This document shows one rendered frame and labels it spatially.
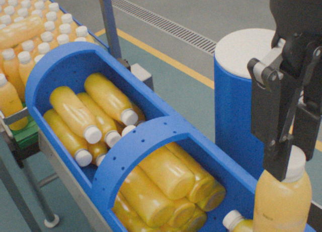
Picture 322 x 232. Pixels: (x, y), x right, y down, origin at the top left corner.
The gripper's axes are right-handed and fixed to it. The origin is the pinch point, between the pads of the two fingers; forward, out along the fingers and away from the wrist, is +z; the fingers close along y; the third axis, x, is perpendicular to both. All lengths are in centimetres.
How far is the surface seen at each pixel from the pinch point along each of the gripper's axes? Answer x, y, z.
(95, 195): 33.5, -14.4, 33.9
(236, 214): 12.7, 5.2, 34.7
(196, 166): 26.2, 6.3, 33.6
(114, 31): 119, 36, 56
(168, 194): 22.6, -3.5, 30.9
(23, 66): 99, -8, 41
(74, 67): 75, 1, 32
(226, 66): 58, 43, 44
